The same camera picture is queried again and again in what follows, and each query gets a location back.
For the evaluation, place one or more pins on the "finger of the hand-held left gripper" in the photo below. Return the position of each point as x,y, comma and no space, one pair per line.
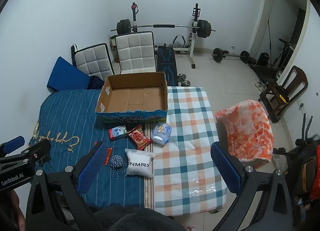
13,144
37,149

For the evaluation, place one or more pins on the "dark blue cloth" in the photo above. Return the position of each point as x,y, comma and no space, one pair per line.
96,82

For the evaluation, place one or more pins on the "white bench press rack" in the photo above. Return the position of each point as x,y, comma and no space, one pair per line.
193,45

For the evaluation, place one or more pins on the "chrome dumbbell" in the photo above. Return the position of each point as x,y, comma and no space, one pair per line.
185,82

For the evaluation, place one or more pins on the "barbell with black plates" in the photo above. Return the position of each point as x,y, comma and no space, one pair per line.
162,25

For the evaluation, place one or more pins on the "black folded pole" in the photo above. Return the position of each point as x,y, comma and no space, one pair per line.
73,53

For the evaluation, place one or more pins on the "black speaker box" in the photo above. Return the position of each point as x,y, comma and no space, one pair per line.
263,58

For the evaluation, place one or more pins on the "red floral packet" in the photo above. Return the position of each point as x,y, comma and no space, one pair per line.
138,137

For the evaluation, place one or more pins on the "exercise bike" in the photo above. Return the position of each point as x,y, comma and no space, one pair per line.
283,50

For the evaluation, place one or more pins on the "orange white blanket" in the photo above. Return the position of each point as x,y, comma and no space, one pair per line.
247,128

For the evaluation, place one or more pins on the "cardboard box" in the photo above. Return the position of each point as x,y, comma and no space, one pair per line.
135,98

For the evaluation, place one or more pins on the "black weight bench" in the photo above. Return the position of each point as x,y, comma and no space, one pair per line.
166,63

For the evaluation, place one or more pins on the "blue striped blanket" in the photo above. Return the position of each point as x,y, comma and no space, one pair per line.
67,116

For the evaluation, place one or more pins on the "dark wooden chair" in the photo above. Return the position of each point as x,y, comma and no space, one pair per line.
297,78

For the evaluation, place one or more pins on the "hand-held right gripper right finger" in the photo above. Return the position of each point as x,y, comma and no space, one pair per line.
225,171

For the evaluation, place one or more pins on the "small orange packet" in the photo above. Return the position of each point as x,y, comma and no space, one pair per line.
109,154

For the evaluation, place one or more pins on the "small white quilted chair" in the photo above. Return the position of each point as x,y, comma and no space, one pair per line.
95,60

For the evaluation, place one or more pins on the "short barbell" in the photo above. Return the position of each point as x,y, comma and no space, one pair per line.
217,55

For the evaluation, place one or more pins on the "blue foam mat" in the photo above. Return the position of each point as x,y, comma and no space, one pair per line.
65,75

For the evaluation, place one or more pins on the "black exercise machine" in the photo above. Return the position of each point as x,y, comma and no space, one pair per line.
305,146

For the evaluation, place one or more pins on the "checked blanket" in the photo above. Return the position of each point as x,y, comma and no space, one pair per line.
187,146

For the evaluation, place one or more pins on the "light blue tissue pack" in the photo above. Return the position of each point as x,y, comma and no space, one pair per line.
161,133

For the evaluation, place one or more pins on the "person's dark clothing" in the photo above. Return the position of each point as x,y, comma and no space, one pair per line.
140,221

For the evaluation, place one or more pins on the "large white quilted chair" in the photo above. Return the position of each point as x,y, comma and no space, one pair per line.
135,53

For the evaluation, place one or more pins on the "blue white yarn ball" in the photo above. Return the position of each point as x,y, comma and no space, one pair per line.
117,161

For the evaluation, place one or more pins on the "white plastic bag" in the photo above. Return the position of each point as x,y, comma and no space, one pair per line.
138,164

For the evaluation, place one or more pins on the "white shoes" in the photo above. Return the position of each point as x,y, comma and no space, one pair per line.
261,85

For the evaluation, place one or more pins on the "white door frame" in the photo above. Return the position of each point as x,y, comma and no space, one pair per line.
261,8

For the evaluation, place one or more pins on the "red white carton pack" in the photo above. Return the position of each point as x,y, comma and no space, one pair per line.
117,133

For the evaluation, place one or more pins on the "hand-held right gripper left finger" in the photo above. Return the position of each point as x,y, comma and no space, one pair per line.
91,168

